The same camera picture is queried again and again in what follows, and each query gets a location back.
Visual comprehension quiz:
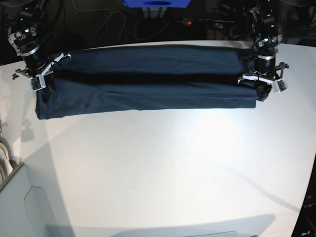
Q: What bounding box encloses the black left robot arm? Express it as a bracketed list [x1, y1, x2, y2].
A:
[237, 0, 298, 101]

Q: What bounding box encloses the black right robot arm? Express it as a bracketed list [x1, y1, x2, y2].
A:
[7, 0, 71, 92]

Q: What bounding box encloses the black power strip red light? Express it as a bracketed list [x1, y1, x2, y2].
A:
[181, 18, 235, 30]

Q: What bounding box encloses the blue box with oval hole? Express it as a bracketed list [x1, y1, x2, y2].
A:
[122, 0, 190, 8]

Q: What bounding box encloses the grey looped cable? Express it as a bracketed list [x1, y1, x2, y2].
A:
[95, 9, 171, 41]

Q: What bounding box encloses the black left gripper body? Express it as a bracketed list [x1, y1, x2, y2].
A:
[237, 55, 289, 84]

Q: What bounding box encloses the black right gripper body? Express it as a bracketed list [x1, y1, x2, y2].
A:
[12, 48, 71, 80]

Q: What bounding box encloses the dark blue T-shirt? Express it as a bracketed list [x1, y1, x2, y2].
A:
[35, 45, 258, 119]

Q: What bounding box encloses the grey plastic bin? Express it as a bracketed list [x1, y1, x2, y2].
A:
[0, 137, 75, 237]

